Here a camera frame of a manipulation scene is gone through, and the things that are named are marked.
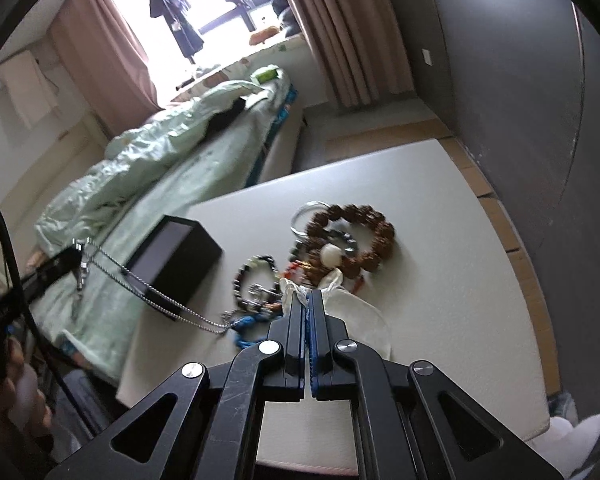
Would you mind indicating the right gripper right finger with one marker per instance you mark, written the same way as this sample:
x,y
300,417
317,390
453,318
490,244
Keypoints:
x,y
411,421

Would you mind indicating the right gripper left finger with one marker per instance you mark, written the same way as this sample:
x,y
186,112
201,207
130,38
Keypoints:
x,y
201,422

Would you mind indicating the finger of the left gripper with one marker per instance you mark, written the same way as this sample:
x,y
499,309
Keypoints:
x,y
35,284

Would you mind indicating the white organza pouch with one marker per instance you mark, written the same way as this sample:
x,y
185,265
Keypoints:
x,y
364,322

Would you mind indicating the white stone pendant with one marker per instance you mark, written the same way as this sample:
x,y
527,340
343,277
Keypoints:
x,y
331,256

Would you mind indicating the black jewelry box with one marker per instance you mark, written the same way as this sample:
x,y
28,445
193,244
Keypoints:
x,y
171,263

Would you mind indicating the left hand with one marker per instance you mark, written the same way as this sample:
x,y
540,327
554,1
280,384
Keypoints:
x,y
25,417

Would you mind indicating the light green quilt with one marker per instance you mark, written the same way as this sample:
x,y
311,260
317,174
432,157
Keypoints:
x,y
138,158

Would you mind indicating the beige hanging towel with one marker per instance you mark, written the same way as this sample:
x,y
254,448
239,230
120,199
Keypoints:
x,y
32,95

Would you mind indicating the left pink curtain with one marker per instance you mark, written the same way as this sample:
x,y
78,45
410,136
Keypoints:
x,y
106,61

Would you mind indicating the pink curtain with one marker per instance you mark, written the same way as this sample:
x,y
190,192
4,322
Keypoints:
x,y
358,47
106,61

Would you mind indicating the black garment on bed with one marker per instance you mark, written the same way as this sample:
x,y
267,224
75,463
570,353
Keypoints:
x,y
224,119

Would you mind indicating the thin silver bangle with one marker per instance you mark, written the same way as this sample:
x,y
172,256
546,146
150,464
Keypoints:
x,y
303,215

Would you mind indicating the green tissue box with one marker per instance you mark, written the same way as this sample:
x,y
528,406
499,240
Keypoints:
x,y
264,74

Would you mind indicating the orange plush toy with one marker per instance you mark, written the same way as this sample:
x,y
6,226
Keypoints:
x,y
261,35

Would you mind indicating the dark cushion on sill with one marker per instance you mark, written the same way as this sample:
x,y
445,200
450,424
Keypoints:
x,y
288,22

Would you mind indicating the grey wardrobe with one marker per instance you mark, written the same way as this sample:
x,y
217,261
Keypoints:
x,y
519,82

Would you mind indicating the right pink curtain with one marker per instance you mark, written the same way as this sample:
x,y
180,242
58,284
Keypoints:
x,y
358,47

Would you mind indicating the white wall socket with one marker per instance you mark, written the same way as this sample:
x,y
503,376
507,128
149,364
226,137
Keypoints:
x,y
427,57

